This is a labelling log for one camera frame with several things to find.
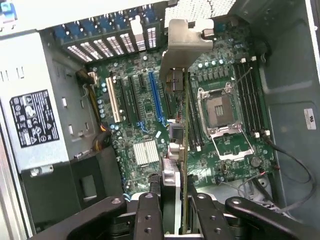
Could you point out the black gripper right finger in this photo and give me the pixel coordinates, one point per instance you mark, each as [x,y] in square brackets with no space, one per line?
[212,225]

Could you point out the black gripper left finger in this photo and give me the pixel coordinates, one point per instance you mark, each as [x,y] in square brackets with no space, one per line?
[150,220]

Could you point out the silver chipset heat sink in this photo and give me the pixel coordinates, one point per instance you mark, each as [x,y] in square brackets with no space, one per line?
[146,152]

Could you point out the metal socket cover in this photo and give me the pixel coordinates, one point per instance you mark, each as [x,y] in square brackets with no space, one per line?
[235,157]

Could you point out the black fan shroud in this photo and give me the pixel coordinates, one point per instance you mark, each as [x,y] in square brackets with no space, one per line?
[50,187]

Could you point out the green motherboard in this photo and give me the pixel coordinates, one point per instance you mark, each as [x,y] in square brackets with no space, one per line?
[147,105]

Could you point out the CPU socket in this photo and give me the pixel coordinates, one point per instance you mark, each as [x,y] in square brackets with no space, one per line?
[220,110]

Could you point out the blue expansion slot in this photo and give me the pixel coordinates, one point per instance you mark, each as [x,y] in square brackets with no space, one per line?
[156,97]

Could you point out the white expansion slot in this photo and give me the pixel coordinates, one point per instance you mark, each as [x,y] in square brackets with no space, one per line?
[113,100]

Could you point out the short black expansion slot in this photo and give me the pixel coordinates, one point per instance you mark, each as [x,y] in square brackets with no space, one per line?
[141,81]

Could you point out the thin locking lever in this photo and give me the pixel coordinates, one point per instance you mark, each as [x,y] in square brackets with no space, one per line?
[243,75]

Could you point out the black PC case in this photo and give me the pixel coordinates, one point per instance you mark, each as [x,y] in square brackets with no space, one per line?
[287,87]

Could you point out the grey power supply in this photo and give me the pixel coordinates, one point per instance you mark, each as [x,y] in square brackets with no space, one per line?
[32,75]

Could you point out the blue case latch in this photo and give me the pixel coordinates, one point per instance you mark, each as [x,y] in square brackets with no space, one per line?
[7,11]

